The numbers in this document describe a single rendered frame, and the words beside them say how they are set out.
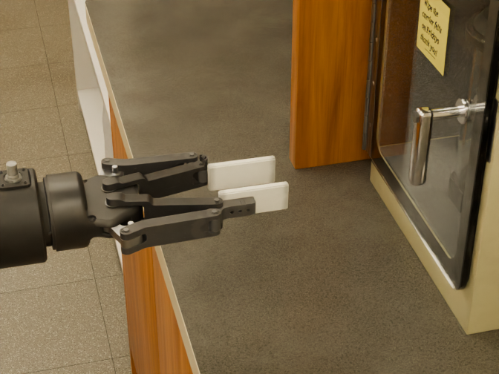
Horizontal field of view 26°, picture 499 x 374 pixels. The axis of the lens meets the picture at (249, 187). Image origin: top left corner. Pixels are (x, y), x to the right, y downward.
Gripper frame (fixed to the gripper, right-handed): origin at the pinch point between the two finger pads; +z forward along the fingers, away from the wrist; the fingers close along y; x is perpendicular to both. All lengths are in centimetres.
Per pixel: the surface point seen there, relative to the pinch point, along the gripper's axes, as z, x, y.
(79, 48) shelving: 3, 96, 216
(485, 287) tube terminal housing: 24.9, 13.3, -6.1
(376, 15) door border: 22.3, -4.5, 25.1
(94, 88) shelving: 7, 111, 216
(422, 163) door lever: 18.0, -0.7, -1.2
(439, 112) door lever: 19.3, -6.4, -0.8
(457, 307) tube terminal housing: 23.6, 18.5, -3.1
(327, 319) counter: 9.5, 20.2, 0.3
